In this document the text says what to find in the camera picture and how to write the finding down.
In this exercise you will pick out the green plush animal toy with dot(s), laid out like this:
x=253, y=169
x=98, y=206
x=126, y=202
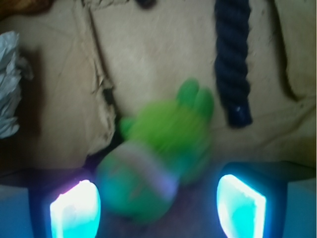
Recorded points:
x=165, y=146

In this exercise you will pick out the crumpled grey paper ball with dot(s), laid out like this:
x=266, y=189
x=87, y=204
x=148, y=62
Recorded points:
x=13, y=68

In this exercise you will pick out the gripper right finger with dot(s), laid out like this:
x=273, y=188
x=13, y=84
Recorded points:
x=251, y=200

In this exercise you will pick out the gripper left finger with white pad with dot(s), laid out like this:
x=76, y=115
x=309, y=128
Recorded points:
x=66, y=207

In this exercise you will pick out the brown paper bag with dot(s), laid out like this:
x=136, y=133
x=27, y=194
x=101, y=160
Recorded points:
x=88, y=69

